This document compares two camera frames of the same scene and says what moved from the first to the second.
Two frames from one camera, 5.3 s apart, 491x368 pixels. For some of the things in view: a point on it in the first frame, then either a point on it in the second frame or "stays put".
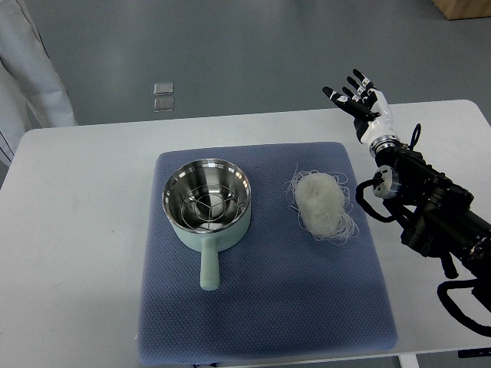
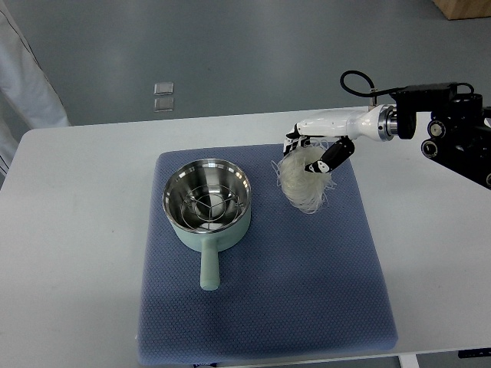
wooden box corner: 459,9 stays put
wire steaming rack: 209,207 stays put
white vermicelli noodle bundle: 324,205 -> 306,191
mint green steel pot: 208,204 stays put
